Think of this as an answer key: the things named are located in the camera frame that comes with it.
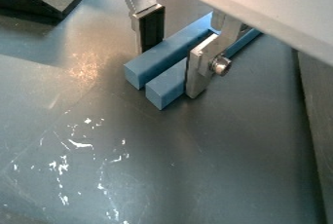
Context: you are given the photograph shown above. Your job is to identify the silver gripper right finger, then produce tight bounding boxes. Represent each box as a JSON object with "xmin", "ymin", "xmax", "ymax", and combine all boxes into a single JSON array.
[{"xmin": 185, "ymin": 10, "xmax": 242, "ymax": 98}]

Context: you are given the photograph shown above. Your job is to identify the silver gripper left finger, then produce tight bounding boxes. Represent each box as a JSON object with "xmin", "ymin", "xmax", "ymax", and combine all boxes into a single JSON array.
[{"xmin": 124, "ymin": 0, "xmax": 166, "ymax": 54}]

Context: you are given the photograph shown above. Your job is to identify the blue double-square peg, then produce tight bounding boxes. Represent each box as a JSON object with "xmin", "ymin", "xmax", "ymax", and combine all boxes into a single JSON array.
[{"xmin": 124, "ymin": 15, "xmax": 261, "ymax": 109}]

